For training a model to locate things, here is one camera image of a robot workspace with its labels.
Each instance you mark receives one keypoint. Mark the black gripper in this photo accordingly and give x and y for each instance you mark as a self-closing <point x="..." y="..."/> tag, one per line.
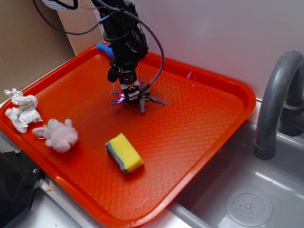
<point x="129" y="46"/>

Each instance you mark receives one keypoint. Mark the silver keys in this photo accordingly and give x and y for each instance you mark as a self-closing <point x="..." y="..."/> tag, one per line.
<point x="140" y="100"/>

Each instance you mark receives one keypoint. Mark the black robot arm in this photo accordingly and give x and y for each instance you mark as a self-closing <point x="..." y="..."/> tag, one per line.
<point x="116" y="18"/>

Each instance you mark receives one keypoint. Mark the blue toy bottle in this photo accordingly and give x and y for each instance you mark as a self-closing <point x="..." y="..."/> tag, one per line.
<point x="105" y="48"/>

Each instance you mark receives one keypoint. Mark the yellow sponge with green pad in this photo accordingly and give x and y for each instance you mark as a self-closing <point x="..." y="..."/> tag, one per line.
<point x="124" y="153"/>

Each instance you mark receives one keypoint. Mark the wooden board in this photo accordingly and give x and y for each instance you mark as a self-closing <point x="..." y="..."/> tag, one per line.
<point x="81" y="21"/>

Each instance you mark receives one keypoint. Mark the pink plush toy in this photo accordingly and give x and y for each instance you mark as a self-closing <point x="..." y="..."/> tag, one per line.
<point x="59" y="136"/>

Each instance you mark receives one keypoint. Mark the orange plastic tray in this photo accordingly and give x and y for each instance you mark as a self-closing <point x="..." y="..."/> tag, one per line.
<point x="175" y="141"/>

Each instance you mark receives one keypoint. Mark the crumpled white paper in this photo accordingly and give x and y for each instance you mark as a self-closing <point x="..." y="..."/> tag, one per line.
<point x="25" y="111"/>

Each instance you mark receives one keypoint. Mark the black box with screws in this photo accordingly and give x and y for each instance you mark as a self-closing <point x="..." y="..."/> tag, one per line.
<point x="19" y="180"/>

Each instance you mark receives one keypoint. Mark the grey curved faucet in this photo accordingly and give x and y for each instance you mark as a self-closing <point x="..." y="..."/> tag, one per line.
<point x="282" y="108"/>

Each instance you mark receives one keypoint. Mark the grey plastic sink basin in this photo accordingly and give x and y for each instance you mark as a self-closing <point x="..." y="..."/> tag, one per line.
<point x="238" y="190"/>

